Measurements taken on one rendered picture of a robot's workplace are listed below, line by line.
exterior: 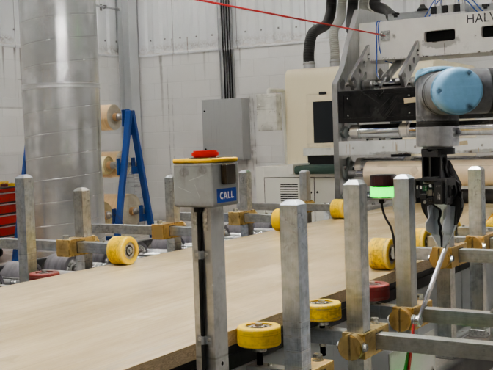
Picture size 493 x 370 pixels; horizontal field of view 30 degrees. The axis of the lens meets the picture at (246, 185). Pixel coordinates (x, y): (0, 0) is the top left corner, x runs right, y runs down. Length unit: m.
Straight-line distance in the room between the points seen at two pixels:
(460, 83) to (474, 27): 2.86
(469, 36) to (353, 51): 0.60
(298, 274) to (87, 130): 4.27
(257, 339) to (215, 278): 0.33
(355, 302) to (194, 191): 0.58
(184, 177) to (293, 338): 0.40
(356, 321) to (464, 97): 0.48
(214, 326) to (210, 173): 0.22
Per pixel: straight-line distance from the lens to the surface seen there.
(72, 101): 5.71
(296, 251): 1.56
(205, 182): 1.31
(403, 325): 2.02
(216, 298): 1.35
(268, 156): 11.93
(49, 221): 5.74
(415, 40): 4.79
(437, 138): 1.95
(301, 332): 1.58
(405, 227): 2.01
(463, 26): 4.71
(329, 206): 3.81
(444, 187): 1.96
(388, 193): 2.02
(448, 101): 1.83
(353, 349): 1.80
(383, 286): 2.10
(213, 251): 1.34
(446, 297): 2.27
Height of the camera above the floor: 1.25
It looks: 3 degrees down
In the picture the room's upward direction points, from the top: 2 degrees counter-clockwise
